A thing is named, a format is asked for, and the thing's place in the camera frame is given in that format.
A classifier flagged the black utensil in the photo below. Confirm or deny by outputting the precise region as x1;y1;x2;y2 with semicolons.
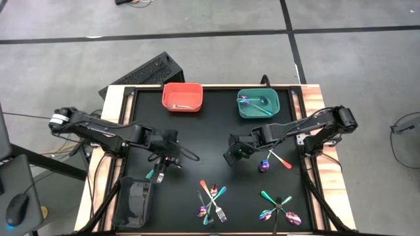
271;195;284;236

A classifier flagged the teal plastic bin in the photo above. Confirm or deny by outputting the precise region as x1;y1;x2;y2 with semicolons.
236;88;281;119

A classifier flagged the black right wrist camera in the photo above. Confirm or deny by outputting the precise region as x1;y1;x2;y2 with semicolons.
223;150;238;167

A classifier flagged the black floor cable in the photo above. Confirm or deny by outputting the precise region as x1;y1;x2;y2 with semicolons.
389;111;420;170

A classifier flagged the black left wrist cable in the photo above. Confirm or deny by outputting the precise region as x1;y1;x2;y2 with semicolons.
175;142;201;163

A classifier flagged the grey side desk top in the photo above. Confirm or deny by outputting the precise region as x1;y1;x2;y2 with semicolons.
0;153;44;236

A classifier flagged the black computer mouse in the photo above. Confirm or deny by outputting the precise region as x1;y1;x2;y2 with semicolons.
5;192;30;227

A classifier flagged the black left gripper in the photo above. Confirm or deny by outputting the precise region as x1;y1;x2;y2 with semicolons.
149;137;183;175

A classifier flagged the black plastic bin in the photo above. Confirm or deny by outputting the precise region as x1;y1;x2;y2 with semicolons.
111;176;154;229

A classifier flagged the orange plastic bin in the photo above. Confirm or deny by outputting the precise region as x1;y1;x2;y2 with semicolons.
161;82;204;113

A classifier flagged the grey panel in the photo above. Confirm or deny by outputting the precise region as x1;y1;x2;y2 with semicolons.
0;104;12;161

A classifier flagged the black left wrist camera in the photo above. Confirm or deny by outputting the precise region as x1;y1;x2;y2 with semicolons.
163;128;180;146

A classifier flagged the black desk leg bar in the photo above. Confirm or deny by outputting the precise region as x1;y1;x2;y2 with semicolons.
9;143;88;182

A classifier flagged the grey floor stand base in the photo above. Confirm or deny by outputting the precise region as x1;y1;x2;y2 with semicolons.
392;116;420;134

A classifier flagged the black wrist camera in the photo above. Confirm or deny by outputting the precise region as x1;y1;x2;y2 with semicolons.
163;128;180;146
223;150;238;167

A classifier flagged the black computer tower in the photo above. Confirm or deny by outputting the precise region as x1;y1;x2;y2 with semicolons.
98;51;186;100

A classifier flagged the black floor device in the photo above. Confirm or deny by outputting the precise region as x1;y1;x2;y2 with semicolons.
114;0;154;7

